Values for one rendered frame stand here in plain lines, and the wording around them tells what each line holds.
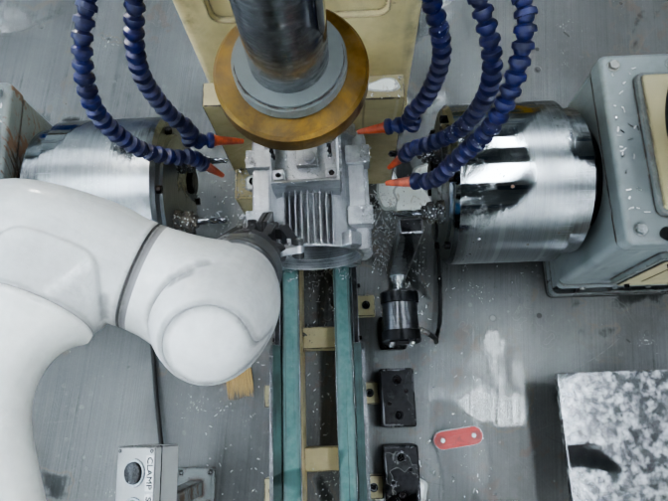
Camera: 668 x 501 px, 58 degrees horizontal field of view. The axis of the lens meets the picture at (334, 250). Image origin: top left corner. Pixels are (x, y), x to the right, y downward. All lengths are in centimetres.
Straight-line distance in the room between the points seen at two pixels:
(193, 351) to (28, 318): 13
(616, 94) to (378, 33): 36
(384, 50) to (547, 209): 37
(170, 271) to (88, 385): 75
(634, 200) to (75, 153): 78
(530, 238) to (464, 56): 58
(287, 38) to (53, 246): 28
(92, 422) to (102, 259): 73
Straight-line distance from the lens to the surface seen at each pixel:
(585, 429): 110
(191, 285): 50
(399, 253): 82
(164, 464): 93
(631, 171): 93
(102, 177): 92
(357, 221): 92
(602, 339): 125
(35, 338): 55
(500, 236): 90
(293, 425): 104
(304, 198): 91
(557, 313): 122
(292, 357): 104
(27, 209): 56
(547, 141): 91
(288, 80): 66
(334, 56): 70
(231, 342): 49
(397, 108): 95
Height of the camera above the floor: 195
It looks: 75 degrees down
